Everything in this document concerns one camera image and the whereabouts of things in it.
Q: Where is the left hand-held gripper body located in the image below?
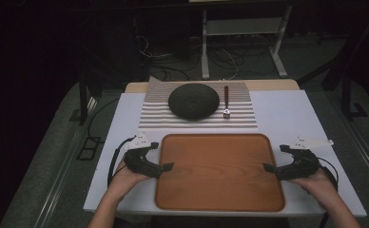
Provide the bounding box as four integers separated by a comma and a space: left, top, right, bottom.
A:
123, 131, 166, 180

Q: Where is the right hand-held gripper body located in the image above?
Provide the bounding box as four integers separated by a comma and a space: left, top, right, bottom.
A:
273, 135, 335, 181

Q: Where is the brown wooden tray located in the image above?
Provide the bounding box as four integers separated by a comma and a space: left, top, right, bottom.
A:
154, 132, 286, 213

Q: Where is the person's left hand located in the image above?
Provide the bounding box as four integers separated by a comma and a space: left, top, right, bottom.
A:
107, 160, 152, 203

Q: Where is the person's right hand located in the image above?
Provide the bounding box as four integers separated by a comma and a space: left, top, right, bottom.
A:
287, 167, 340, 211

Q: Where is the white board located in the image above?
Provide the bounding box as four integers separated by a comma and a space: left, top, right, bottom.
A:
83, 89, 368, 219

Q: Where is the striped placemat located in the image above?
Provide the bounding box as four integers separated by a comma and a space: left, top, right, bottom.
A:
137, 75, 259, 130

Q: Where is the dark round bowl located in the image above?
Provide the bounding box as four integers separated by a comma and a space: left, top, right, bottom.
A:
167, 83, 221, 122

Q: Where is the dark metal stand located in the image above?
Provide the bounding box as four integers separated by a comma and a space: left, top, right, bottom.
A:
68, 70, 105, 126
340, 60, 369, 122

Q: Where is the white metal stand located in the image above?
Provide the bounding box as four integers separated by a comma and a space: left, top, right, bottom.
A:
200, 4, 293, 81

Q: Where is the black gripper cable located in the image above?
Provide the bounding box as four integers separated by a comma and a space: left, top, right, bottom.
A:
316, 156, 340, 192
107, 136, 137, 188

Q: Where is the black floor frame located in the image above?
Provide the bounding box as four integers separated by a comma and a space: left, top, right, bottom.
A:
75, 136, 107, 162

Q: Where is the black floor cable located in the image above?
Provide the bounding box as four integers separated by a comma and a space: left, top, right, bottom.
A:
87, 97, 121, 143

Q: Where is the fork with brown handle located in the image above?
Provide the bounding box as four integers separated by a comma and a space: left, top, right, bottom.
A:
222, 85, 232, 121

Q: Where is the tangle of floor cables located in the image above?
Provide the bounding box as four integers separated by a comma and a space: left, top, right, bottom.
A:
134, 33, 242, 82

